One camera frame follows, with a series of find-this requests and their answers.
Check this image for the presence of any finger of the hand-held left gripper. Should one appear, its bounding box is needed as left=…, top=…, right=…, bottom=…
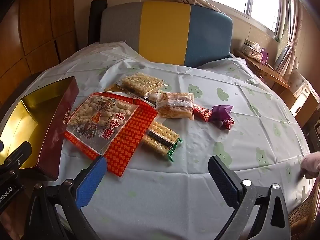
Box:
left=0, top=141, right=32, bottom=174

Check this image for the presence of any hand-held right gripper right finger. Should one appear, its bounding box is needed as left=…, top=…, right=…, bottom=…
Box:
left=208, top=156, right=292, bottom=240

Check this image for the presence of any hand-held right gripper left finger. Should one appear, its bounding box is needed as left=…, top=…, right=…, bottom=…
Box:
left=24, top=156, right=108, bottom=240

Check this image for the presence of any dark red gift box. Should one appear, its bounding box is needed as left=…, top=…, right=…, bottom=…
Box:
left=0, top=76, right=80, bottom=182

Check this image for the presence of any large red snack bag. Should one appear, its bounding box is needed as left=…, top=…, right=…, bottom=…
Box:
left=64, top=92, right=159, bottom=178

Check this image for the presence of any purple snack packet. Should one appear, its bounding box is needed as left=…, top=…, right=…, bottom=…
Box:
left=212, top=104, right=233, bottom=123

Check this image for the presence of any red candy packet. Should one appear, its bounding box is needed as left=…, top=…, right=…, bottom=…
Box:
left=193, top=104, right=235, bottom=130

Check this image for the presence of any clear orange snack packet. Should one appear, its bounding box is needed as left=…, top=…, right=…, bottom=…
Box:
left=155, top=90, right=195, bottom=122

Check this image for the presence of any green-edged cracker packet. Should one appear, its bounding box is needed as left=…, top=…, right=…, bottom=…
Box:
left=142, top=121, right=183, bottom=162

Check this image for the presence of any wicker chair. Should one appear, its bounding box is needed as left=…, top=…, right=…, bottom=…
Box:
left=287, top=182, right=320, bottom=235

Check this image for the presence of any cloud print tablecloth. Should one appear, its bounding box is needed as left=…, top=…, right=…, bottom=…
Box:
left=0, top=41, right=312, bottom=240

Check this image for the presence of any clear rice cracker packet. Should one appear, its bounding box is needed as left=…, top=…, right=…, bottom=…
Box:
left=115, top=72, right=168, bottom=98

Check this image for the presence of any cloth-covered cabinet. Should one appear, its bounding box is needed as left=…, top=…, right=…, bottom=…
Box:
left=287, top=69, right=320, bottom=128

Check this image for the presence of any wooden side table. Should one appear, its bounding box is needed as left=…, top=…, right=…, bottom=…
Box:
left=234, top=51, right=290, bottom=89

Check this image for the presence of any patterned tissue box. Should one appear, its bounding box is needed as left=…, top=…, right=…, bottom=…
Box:
left=241, top=40, right=263, bottom=62

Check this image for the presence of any pale hanging curtain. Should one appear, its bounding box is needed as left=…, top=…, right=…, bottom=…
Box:
left=274, top=0, right=300, bottom=70

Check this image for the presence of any black chair back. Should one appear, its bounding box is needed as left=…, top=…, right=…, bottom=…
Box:
left=87, top=0, right=108, bottom=46

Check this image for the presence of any grey yellow blue chair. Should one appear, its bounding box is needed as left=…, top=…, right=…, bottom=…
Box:
left=99, top=1, right=233, bottom=68

